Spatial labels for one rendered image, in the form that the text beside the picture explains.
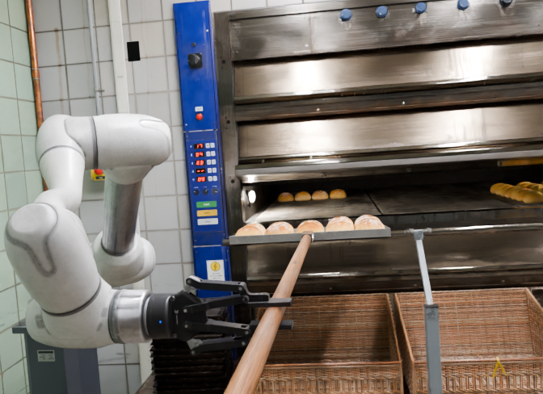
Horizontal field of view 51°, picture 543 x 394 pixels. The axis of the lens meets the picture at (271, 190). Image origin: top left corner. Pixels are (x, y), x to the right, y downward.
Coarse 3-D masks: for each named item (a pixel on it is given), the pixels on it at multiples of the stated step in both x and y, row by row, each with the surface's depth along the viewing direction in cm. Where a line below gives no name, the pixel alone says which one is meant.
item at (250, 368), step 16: (304, 240) 169; (304, 256) 147; (288, 272) 120; (288, 288) 107; (272, 320) 85; (256, 336) 76; (272, 336) 79; (256, 352) 70; (240, 368) 64; (256, 368) 66; (240, 384) 60; (256, 384) 63
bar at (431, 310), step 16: (496, 224) 202; (512, 224) 201; (528, 224) 200; (224, 240) 213; (320, 240) 209; (336, 240) 208; (416, 240) 204; (432, 304) 186; (432, 320) 184; (432, 336) 184; (432, 352) 185; (432, 368) 185; (432, 384) 185
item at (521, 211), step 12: (348, 216) 249; (384, 216) 242; (396, 216) 242; (408, 216) 241; (420, 216) 241; (432, 216) 240; (444, 216) 240; (456, 216) 239; (468, 216) 239; (480, 216) 238; (492, 216) 237; (504, 216) 237; (516, 216) 236; (528, 216) 236; (540, 216) 235
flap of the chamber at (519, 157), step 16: (384, 160) 226; (400, 160) 226; (416, 160) 225; (432, 160) 224; (448, 160) 223; (464, 160) 223; (480, 160) 223; (496, 160) 224; (512, 160) 226; (528, 160) 228; (240, 176) 235; (256, 176) 237; (272, 176) 239; (288, 176) 240; (304, 176) 242; (320, 176) 244; (336, 176) 246
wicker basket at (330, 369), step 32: (256, 320) 231; (288, 320) 245; (320, 320) 243; (384, 320) 240; (320, 352) 240; (352, 352) 239; (384, 352) 237; (288, 384) 218; (320, 384) 217; (352, 384) 214; (384, 384) 212
